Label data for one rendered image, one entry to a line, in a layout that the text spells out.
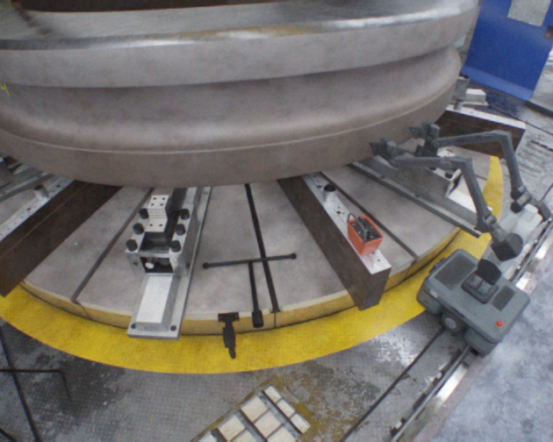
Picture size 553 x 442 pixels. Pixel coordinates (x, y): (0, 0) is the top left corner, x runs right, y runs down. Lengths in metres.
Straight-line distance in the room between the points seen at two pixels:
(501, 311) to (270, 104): 2.01
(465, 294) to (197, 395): 1.88
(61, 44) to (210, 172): 1.05
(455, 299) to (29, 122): 3.13
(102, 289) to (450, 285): 2.37
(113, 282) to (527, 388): 2.84
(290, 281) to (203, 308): 0.58
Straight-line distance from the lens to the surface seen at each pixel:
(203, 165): 2.21
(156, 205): 2.27
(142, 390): 2.55
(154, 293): 2.31
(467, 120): 4.01
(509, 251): 2.20
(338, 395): 2.43
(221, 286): 2.44
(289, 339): 2.56
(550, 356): 3.13
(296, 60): 2.00
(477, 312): 2.69
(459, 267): 2.88
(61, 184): 3.03
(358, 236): 2.06
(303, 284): 2.43
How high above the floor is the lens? 2.26
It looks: 44 degrees down
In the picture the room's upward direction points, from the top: straight up
